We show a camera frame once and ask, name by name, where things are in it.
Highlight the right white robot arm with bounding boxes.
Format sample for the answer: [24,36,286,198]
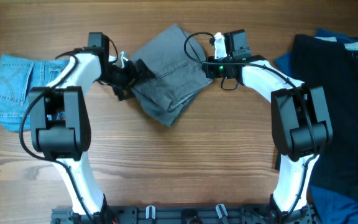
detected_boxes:
[203,55,333,218]

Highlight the grey shorts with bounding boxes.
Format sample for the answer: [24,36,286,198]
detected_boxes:
[130,24,212,126]

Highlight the blue garment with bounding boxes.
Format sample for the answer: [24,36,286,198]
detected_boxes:
[275,29,358,223]

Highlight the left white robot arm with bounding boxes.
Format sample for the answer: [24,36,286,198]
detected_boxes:
[24,32,155,223]

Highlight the black garment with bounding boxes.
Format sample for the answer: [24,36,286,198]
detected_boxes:
[287,34,358,201]

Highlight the folded blue denim jeans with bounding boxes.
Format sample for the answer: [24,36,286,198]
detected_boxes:
[0,54,69,132]

